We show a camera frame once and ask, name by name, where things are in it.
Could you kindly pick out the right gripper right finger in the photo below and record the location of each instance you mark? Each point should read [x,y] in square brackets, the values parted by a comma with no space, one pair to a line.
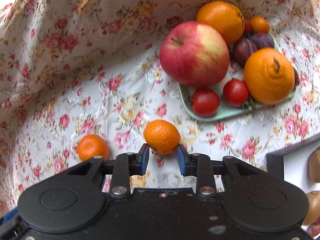
[199,166]

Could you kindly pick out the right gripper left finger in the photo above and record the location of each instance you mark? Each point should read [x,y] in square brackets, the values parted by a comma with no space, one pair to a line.
[127,165]

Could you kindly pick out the large brown kiwi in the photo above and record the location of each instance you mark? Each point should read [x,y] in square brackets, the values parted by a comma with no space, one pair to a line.
[314,209]

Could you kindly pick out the red brown plum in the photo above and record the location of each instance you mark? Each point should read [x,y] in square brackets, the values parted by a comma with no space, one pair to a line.
[313,230]

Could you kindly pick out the tomato tray left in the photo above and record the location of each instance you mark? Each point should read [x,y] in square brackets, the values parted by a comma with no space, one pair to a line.
[205,102]

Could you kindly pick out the tomato tray middle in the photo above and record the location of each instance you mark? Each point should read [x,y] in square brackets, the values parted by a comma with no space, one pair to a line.
[235,93]

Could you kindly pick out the black white-lined box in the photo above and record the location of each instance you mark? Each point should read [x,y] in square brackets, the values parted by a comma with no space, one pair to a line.
[292,163]

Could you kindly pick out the pale green tray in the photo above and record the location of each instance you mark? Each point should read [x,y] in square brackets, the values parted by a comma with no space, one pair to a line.
[225,111]

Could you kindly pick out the red yellow apple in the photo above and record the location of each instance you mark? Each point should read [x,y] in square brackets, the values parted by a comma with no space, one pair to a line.
[194,54]

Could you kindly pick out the large knobbed orange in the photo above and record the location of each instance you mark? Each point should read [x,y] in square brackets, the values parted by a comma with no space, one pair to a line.
[269,76]

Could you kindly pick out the floral tablecloth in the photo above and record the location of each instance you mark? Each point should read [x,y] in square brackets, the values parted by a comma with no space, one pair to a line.
[70,68]

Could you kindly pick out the small kiwi far left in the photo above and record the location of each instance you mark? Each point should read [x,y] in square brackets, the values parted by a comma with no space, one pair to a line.
[314,166]

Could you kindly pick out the purple plum in cluster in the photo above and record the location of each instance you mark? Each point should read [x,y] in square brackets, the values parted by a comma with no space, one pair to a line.
[243,48]

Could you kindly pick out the dark plum tray right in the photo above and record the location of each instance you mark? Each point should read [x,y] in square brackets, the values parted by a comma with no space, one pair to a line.
[297,80]

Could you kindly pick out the purple plum tray rear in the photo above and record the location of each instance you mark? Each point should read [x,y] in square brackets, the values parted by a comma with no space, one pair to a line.
[262,40]

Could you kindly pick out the dark cherry tomato tray rear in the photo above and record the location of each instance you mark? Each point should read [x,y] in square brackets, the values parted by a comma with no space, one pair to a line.
[248,27]

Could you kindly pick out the rear orange with stem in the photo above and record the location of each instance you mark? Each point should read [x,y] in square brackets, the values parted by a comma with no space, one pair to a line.
[225,18]

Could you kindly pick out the small mandarin on tray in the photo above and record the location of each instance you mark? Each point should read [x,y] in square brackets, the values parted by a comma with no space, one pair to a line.
[259,25]

